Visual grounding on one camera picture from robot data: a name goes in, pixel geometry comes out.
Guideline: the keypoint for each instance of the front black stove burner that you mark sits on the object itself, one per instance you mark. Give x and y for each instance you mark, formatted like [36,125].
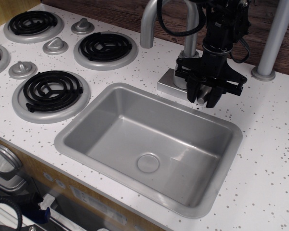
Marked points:
[50,97]

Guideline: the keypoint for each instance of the blue clamp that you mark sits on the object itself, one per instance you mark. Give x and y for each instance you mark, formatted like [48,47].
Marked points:
[44,216]

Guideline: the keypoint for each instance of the grey front stove knob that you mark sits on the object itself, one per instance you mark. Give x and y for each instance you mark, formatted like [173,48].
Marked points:
[22,70]

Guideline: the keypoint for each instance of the grey back stove knob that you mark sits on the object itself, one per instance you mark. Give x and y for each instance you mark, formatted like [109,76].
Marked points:
[82,27]

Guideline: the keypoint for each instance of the grey vertical support pole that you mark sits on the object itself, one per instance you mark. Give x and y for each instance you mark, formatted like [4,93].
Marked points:
[265,70]

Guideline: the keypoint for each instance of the back black stove burner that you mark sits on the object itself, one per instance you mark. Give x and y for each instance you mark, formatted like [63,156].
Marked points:
[33,26]

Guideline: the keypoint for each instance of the silver round oven dial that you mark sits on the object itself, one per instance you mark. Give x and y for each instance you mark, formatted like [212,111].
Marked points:
[9,163]

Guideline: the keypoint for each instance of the middle black stove burner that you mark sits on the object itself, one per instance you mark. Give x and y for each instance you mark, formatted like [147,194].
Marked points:
[103,51]

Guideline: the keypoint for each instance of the black stove burner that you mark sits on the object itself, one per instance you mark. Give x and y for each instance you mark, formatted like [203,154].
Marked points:
[33,26]
[50,97]
[103,51]

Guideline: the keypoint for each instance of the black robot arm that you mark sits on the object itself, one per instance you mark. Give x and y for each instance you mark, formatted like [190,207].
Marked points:
[226,22]

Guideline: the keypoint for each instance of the grey middle stove knob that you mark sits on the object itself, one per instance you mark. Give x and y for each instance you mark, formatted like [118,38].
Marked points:
[55,46]

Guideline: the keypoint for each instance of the grey stove knob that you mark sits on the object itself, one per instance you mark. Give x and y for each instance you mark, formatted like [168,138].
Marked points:
[82,27]
[22,70]
[55,46]

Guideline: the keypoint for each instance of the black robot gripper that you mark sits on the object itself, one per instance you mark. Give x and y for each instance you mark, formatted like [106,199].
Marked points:
[213,70]

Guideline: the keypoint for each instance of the silver faucet lever handle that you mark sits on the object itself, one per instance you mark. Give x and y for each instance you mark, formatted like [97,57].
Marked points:
[203,94]

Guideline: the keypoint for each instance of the grey sink basin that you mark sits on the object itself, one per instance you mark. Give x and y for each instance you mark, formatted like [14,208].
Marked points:
[174,155]

